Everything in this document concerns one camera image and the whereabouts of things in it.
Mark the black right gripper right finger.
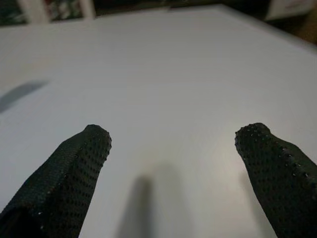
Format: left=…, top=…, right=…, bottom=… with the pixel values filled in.
left=234, top=122, right=317, bottom=238

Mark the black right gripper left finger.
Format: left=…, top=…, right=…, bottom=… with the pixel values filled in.
left=0, top=124, right=113, bottom=238

